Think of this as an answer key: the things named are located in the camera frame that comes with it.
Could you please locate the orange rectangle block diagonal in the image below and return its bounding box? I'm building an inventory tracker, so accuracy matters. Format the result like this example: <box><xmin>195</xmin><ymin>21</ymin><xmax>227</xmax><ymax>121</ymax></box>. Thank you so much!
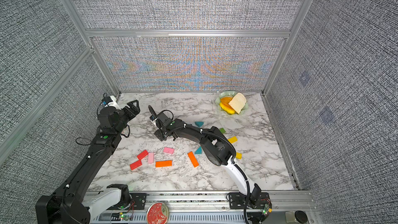
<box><xmin>188</xmin><ymin>152</ymin><xmax>199</xmax><ymax>168</ymax></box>

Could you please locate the pink rectangle block upright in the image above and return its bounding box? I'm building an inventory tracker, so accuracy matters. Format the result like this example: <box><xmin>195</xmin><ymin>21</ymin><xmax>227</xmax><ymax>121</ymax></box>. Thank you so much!
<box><xmin>148</xmin><ymin>152</ymin><xmax>154</xmax><ymax>164</ymax></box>

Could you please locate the red rectangle block lower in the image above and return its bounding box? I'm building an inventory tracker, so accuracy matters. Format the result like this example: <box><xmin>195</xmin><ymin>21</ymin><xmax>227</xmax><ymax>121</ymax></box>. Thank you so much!
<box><xmin>130</xmin><ymin>160</ymin><xmax>143</xmax><ymax>171</ymax></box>

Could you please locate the green glass plate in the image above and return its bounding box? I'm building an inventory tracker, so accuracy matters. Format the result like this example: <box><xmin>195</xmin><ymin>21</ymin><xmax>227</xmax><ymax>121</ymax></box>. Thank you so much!
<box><xmin>216</xmin><ymin>91</ymin><xmax>248</xmax><ymax>115</ymax></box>

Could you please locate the teal triangle block far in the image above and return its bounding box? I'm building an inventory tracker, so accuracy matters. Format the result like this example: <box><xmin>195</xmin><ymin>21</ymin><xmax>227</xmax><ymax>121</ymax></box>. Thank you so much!
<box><xmin>195</xmin><ymin>121</ymin><xmax>204</xmax><ymax>127</ymax></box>

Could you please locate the teal triangle block near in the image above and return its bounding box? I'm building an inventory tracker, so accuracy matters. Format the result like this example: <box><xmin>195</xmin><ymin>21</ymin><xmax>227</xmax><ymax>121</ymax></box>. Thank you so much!
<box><xmin>194</xmin><ymin>146</ymin><xmax>202</xmax><ymax>155</ymax></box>

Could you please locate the teal triangle block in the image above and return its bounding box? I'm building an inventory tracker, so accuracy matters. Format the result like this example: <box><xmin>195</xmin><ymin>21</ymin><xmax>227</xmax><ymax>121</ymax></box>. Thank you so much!
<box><xmin>194</xmin><ymin>146</ymin><xmax>202</xmax><ymax>155</ymax></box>
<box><xmin>195</xmin><ymin>121</ymin><xmax>204</xmax><ymax>127</ymax></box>

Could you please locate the orange rectangle block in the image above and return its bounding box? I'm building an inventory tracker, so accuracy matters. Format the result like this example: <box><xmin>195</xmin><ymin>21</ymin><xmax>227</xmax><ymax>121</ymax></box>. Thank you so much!
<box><xmin>155</xmin><ymin>160</ymin><xmax>173</xmax><ymax>168</ymax></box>

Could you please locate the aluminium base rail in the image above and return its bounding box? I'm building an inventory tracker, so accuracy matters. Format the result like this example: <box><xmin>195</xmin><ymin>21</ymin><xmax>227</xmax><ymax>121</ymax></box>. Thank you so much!
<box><xmin>51</xmin><ymin>189</ymin><xmax>324</xmax><ymax>224</ymax></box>

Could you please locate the red round tin lid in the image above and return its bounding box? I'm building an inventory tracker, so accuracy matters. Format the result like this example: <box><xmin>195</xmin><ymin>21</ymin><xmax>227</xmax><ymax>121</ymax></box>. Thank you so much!
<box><xmin>146</xmin><ymin>202</ymin><xmax>170</xmax><ymax>224</ymax></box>

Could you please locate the black knob on box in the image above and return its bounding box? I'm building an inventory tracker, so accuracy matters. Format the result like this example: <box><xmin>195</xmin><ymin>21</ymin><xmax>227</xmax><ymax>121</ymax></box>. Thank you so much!
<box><xmin>285</xmin><ymin>211</ymin><xmax>308</xmax><ymax>224</ymax></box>

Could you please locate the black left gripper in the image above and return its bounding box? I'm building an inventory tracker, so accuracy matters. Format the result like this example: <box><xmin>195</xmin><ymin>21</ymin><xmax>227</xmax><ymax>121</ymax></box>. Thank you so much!
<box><xmin>115</xmin><ymin>99</ymin><xmax>140</xmax><ymax>135</ymax></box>

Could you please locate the red rectangle block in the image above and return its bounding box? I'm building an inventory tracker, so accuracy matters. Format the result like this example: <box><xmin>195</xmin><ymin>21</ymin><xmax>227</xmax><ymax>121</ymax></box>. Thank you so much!
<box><xmin>130</xmin><ymin>160</ymin><xmax>143</xmax><ymax>171</ymax></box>
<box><xmin>137</xmin><ymin>150</ymin><xmax>149</xmax><ymax>160</ymax></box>

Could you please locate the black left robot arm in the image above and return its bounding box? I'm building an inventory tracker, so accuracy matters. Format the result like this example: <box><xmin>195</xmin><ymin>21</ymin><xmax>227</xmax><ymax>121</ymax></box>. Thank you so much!
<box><xmin>35</xmin><ymin>100</ymin><xmax>141</xmax><ymax>224</ymax></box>

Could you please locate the yellow rectangle block far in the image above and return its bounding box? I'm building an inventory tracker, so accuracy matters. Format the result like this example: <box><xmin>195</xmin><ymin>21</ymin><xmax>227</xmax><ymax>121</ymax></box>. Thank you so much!
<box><xmin>228</xmin><ymin>136</ymin><xmax>238</xmax><ymax>144</ymax></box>

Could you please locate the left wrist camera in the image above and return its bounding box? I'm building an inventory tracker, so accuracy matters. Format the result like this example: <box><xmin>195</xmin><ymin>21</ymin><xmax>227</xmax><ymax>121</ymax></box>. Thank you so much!
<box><xmin>101</xmin><ymin>95</ymin><xmax>121</xmax><ymax>110</ymax></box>

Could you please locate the pink rectangle block flat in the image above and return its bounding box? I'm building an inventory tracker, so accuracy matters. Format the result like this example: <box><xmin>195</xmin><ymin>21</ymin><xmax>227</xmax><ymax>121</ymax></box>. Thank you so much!
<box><xmin>163</xmin><ymin>147</ymin><xmax>175</xmax><ymax>155</ymax></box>

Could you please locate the orange round food toy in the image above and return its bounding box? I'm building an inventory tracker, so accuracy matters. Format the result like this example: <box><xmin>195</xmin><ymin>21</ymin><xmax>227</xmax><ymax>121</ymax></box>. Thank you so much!
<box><xmin>220</xmin><ymin>95</ymin><xmax>233</xmax><ymax>106</ymax></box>

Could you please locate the red rectangle block upper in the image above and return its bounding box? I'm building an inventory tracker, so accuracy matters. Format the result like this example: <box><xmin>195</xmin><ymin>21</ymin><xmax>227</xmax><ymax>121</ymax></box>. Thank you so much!
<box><xmin>137</xmin><ymin>150</ymin><xmax>149</xmax><ymax>160</ymax></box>

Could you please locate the beige bread slice toy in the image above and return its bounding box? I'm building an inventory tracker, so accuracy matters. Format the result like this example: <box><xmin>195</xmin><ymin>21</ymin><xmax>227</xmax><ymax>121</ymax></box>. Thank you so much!
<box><xmin>229</xmin><ymin>92</ymin><xmax>247</xmax><ymax>114</ymax></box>

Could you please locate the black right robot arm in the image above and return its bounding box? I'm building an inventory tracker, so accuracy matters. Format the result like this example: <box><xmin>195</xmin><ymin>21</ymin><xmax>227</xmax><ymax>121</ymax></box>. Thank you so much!
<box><xmin>148</xmin><ymin>106</ymin><xmax>262</xmax><ymax>208</ymax></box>

